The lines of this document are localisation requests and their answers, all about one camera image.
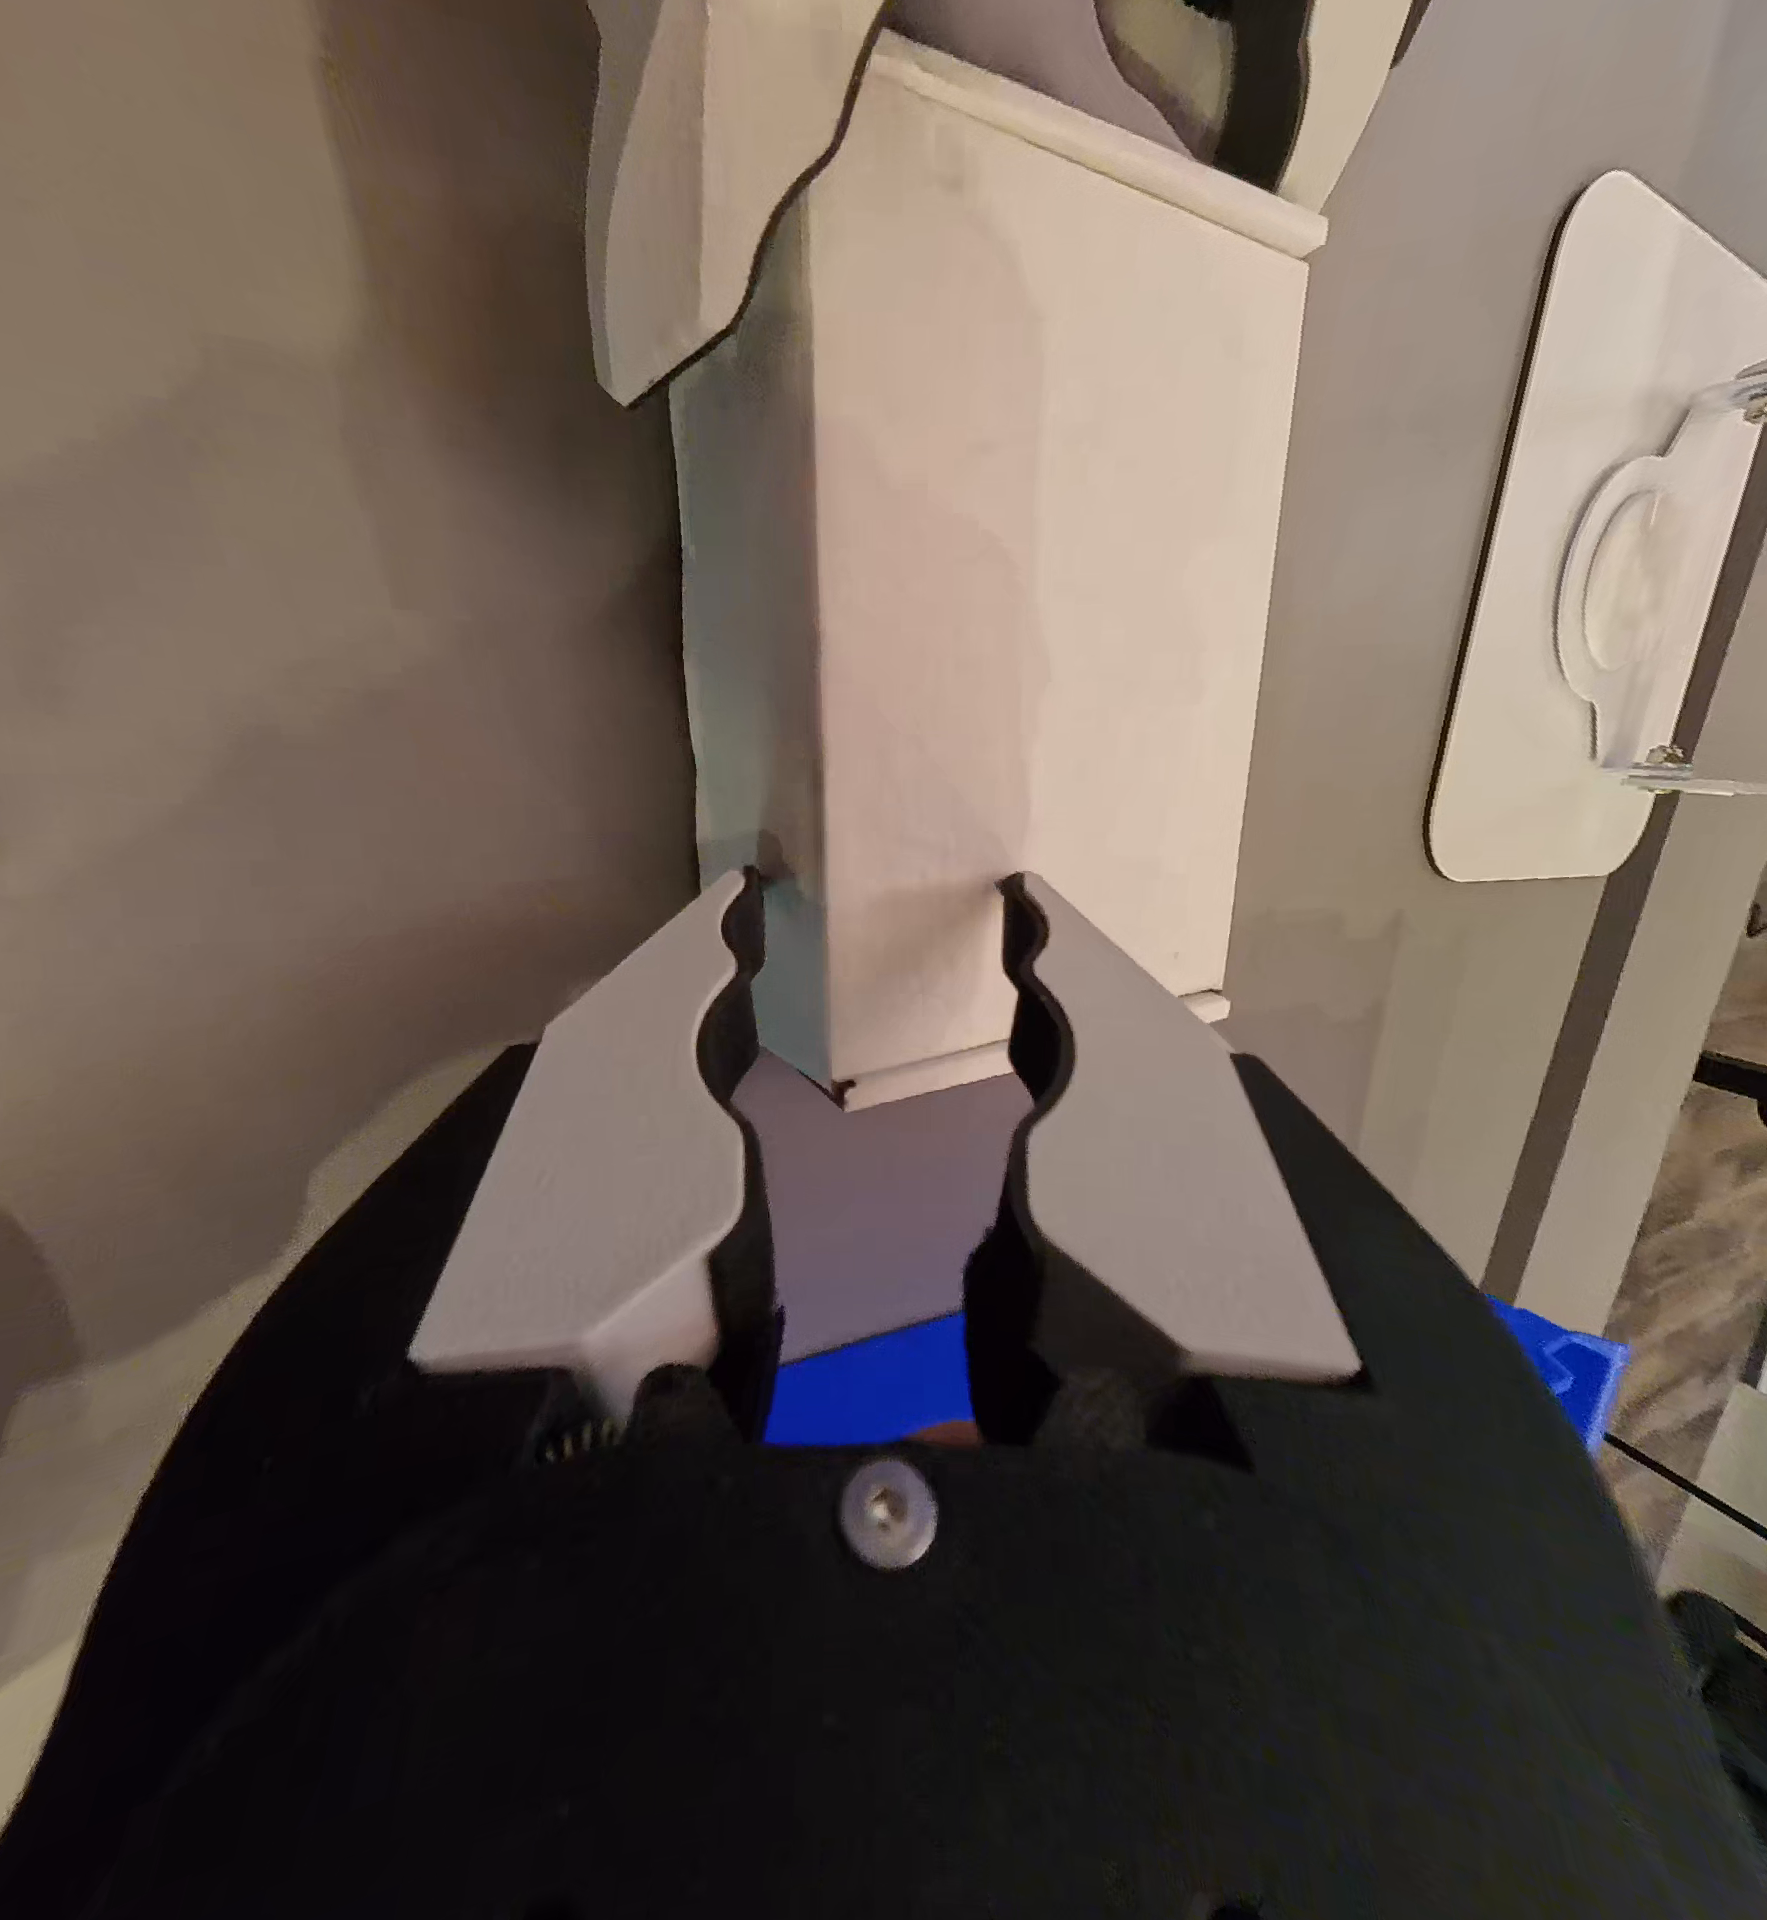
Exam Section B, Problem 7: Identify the clear acrylic stand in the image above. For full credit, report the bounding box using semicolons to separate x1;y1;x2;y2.
1557;321;1767;797

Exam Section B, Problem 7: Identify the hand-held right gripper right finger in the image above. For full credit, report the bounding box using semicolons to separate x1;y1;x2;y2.
961;871;1367;1450

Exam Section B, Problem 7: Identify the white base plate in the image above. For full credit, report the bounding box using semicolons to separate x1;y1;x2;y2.
1427;167;1767;884

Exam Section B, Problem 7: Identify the blue plastic bin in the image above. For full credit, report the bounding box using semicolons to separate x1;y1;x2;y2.
763;1296;1635;1460

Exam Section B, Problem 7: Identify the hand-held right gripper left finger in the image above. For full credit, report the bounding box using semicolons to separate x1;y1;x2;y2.
408;866;779;1430

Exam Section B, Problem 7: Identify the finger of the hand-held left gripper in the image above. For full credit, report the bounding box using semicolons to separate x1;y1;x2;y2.
583;0;887;407
1209;0;1431;212

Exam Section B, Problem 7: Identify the white cardboard box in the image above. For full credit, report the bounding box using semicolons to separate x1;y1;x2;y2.
667;32;1329;1115

